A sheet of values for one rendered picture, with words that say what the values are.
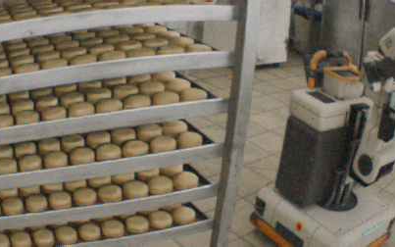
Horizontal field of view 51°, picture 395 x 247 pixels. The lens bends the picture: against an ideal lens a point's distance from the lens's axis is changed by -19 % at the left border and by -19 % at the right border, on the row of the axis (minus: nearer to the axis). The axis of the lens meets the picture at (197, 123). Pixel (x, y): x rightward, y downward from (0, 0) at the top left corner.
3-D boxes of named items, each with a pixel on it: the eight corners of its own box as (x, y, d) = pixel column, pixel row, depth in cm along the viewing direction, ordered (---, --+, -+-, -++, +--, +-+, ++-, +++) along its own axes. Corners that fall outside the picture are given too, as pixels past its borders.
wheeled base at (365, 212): (245, 223, 250) (253, 184, 240) (323, 194, 282) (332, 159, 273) (321, 284, 198) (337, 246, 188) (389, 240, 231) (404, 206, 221)
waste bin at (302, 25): (330, 55, 666) (333, 15, 641) (312, 57, 633) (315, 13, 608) (304, 44, 703) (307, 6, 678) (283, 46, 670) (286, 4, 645)
